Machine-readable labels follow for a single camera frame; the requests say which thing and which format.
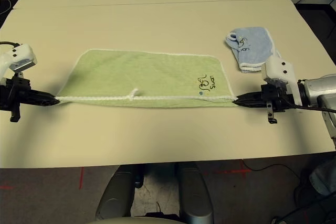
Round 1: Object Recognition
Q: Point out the grey blue fabric bundle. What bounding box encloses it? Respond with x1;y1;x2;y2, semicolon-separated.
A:
309;159;336;196

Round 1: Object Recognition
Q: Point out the thin white cable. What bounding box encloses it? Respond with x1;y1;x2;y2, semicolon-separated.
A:
0;0;13;16

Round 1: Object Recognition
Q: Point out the grey robot leg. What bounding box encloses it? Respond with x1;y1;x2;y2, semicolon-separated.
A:
174;162;215;224
94;165;136;221

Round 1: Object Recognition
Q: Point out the grey left robot leg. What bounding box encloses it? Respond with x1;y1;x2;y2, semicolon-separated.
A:
94;165;136;221

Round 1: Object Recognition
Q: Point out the folded blue towel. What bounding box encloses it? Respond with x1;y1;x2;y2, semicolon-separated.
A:
224;26;283;74

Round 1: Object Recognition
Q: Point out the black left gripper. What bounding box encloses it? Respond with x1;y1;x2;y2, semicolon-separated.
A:
0;77;60;123

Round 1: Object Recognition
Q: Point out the thin black floor cable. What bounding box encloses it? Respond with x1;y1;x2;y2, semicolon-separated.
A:
241;159;310;183

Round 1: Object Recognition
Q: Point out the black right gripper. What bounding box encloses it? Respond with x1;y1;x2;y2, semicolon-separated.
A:
233;82;289;124

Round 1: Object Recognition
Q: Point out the green towel white trim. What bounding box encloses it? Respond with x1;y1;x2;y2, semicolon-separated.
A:
56;48;239;109

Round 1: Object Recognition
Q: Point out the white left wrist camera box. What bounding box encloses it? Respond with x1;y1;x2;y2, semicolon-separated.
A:
0;43;36;78

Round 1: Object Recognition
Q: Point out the black side table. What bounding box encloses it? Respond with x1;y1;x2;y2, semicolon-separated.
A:
293;0;336;65

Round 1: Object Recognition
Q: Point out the grey right robot leg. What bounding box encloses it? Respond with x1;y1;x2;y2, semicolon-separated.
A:
174;162;215;224

